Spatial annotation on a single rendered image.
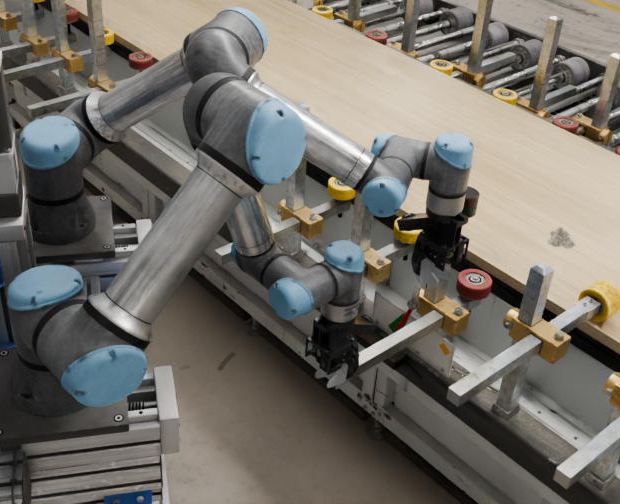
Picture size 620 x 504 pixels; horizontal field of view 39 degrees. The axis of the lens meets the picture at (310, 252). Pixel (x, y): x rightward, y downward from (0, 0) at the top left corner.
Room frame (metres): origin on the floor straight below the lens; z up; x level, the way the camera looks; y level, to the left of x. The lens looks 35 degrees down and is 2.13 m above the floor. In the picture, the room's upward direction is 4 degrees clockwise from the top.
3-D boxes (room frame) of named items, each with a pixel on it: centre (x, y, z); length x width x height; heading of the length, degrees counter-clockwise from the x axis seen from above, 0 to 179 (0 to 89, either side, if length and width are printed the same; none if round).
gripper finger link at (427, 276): (1.49, -0.25, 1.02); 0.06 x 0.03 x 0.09; 43
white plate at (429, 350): (1.63, -0.26, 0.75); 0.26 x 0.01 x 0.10; 44
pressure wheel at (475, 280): (1.66, -0.39, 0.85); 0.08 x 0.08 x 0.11
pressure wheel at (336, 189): (2.05, -0.08, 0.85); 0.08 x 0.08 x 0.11
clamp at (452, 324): (1.61, -0.31, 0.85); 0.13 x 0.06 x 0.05; 44
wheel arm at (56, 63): (2.82, 0.93, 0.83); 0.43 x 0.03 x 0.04; 134
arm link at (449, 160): (1.51, -0.26, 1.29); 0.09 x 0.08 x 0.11; 76
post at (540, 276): (1.45, -0.47, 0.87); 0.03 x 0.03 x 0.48; 44
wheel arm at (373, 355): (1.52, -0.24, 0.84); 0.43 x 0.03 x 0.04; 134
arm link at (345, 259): (1.35, -0.06, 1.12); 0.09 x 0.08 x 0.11; 133
